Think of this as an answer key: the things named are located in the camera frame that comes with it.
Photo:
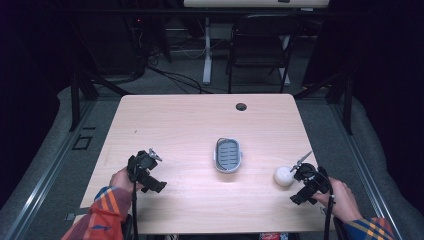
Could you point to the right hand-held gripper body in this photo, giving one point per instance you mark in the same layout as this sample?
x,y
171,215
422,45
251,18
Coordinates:
x,y
313,181

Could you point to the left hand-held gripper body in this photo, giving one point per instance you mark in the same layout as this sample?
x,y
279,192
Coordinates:
x,y
144,168

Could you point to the white round soap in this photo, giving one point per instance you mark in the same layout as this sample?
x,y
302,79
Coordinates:
x,y
283,176

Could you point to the grey soap dish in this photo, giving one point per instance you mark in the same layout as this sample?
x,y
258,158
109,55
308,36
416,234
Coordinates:
x,y
228,155

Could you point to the person's left hand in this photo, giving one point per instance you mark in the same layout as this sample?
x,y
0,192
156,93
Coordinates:
x,y
120,178

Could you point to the person's right hand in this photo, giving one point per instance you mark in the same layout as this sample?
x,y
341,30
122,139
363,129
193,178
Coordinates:
x,y
343,200

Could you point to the red packet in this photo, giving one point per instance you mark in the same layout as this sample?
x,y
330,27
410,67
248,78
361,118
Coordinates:
x,y
269,236

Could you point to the black metal stand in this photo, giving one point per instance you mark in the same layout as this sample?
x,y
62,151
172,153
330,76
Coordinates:
x,y
347,103
75,100

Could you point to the white desk leg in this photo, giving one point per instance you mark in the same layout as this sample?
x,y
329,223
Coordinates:
x,y
208,53

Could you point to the black folding chair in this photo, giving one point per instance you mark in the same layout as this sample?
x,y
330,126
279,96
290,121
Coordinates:
x,y
258,40

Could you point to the white desk top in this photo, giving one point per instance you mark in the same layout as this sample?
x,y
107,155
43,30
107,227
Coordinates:
x,y
256,3

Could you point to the metal floor rail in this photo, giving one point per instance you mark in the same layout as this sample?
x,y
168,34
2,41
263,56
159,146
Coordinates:
x,y
365,170
46,180

